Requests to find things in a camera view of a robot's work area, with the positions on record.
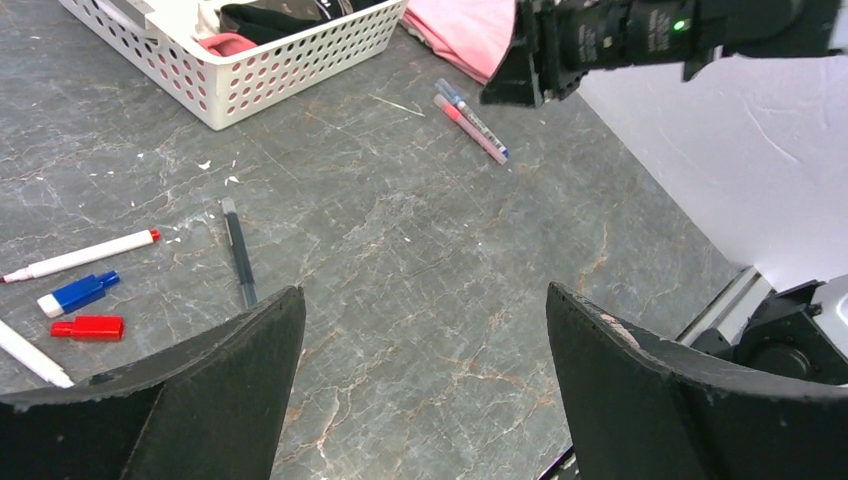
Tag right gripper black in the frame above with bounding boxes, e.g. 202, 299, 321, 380
479, 0, 737, 109

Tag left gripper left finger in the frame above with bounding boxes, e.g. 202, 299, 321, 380
1, 286, 306, 479

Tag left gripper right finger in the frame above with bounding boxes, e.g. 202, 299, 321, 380
546, 283, 847, 479

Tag black pen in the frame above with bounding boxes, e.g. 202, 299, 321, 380
221, 197, 258, 309

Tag white marker pen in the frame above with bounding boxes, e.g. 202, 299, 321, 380
1, 322, 75, 388

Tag pink folded cloth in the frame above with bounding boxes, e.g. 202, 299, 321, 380
401, 0, 516, 84

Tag red marker cap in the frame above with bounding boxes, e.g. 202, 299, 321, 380
50, 316, 124, 342

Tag blue marker cap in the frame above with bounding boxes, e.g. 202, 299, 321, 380
36, 271, 121, 318

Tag red tipped white marker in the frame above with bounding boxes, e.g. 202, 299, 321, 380
1, 229, 161, 283

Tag black cloth in basket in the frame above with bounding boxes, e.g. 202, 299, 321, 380
218, 0, 382, 45

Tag white cloth in basket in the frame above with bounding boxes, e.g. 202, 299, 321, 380
93, 1, 225, 40

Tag white plastic basket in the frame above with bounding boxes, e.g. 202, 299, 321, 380
62, 1, 407, 131

